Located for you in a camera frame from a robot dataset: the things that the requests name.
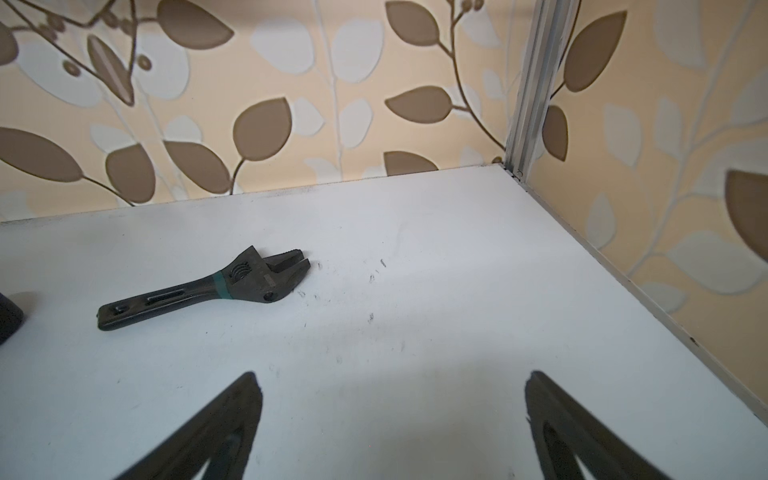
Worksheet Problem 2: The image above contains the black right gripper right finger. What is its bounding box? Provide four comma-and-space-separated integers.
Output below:
525, 371, 668, 479

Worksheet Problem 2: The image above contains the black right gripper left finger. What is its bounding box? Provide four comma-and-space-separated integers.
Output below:
119, 372, 263, 479

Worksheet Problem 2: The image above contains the black adjustable wrench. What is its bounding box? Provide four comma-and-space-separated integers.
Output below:
97, 246, 311, 331

